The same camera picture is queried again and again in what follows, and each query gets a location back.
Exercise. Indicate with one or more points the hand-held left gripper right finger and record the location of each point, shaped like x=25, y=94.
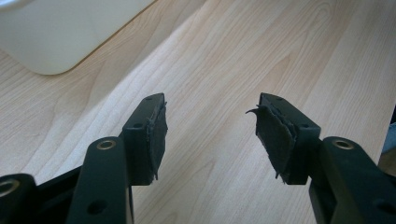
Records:
x=292, y=146

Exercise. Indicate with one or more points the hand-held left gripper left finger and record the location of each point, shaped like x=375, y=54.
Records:
x=140, y=149

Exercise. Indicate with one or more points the blue cloth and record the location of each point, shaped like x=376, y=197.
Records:
x=390, y=138

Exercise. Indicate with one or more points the white plastic container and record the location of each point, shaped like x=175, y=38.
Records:
x=59, y=34

